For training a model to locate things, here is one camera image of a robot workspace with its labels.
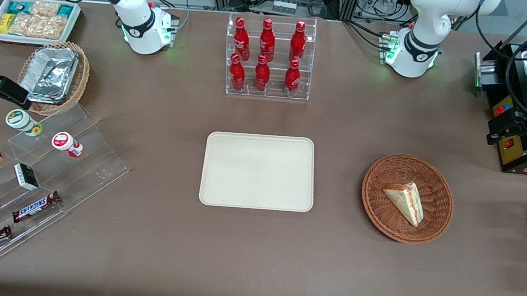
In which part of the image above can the triangular sandwich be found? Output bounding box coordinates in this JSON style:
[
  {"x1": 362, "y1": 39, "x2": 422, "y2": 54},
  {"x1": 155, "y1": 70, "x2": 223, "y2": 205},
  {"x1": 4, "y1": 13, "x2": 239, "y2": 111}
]
[{"x1": 379, "y1": 179, "x2": 428, "y2": 228}]

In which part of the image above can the aluminium foil tray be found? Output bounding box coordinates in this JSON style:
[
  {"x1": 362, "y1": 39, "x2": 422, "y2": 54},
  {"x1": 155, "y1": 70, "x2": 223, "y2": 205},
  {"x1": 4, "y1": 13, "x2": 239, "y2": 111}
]
[{"x1": 18, "y1": 42, "x2": 81, "y2": 108}]

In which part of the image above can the light wicker basket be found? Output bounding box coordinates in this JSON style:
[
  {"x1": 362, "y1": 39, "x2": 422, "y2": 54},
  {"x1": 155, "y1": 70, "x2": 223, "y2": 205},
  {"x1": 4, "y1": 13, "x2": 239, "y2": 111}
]
[{"x1": 13, "y1": 35, "x2": 94, "y2": 120}]

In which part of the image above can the empty-weave brown wicker basket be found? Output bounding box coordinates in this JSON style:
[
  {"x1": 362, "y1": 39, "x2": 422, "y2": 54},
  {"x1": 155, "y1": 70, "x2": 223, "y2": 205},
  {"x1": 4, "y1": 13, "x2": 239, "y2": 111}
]
[{"x1": 356, "y1": 150, "x2": 460, "y2": 249}]

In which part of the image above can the cream rectangular serving tray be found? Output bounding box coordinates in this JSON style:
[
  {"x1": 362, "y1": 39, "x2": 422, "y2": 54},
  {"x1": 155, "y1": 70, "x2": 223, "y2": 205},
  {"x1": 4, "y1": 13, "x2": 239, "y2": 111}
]
[{"x1": 198, "y1": 126, "x2": 322, "y2": 219}]

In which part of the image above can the green lid yogurt cup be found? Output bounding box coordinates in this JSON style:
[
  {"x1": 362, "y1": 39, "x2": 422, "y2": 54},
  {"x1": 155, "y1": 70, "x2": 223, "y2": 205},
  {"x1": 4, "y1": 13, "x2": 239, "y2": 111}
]
[{"x1": 4, "y1": 107, "x2": 45, "y2": 138}]

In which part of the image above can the small black carton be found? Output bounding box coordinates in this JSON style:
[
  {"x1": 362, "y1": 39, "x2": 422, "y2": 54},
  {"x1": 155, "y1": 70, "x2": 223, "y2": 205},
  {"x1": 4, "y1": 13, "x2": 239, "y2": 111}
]
[{"x1": 11, "y1": 162, "x2": 42, "y2": 192}]

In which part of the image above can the red lid yogurt cup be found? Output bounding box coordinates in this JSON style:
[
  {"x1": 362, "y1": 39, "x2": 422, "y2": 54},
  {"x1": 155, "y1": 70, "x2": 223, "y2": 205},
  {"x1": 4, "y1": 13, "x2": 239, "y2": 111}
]
[{"x1": 50, "y1": 130, "x2": 86, "y2": 159}]

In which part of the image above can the clear bag of crackers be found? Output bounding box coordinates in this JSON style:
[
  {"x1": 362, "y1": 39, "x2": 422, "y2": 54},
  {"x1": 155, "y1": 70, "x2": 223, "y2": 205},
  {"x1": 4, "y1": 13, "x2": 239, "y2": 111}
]
[
  {"x1": 28, "y1": 0, "x2": 61, "y2": 20},
  {"x1": 8, "y1": 10, "x2": 69, "y2": 42}
]

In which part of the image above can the clear acrylic stepped display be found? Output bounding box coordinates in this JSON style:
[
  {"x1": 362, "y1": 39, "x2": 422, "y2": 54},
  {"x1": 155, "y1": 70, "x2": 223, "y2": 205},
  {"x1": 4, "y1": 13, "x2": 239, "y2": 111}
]
[{"x1": 0, "y1": 95, "x2": 137, "y2": 287}]

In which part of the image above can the red soda bottle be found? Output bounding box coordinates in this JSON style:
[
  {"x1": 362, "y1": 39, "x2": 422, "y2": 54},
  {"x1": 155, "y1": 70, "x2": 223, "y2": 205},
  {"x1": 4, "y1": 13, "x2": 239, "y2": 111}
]
[
  {"x1": 282, "y1": 58, "x2": 303, "y2": 97},
  {"x1": 227, "y1": 53, "x2": 249, "y2": 92},
  {"x1": 253, "y1": 53, "x2": 273, "y2": 93},
  {"x1": 231, "y1": 16, "x2": 254, "y2": 62},
  {"x1": 257, "y1": 17, "x2": 279, "y2": 63},
  {"x1": 288, "y1": 19, "x2": 309, "y2": 64}
]

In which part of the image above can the clear acrylic bottle rack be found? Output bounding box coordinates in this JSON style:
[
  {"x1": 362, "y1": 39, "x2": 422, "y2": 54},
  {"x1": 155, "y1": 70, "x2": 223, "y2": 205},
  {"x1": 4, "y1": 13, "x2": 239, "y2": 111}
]
[{"x1": 219, "y1": 7, "x2": 319, "y2": 105}]

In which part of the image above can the white power strip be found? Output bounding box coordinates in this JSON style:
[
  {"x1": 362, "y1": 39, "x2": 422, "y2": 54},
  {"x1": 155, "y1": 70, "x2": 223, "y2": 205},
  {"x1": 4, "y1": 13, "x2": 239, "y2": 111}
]
[{"x1": 271, "y1": 0, "x2": 298, "y2": 15}]

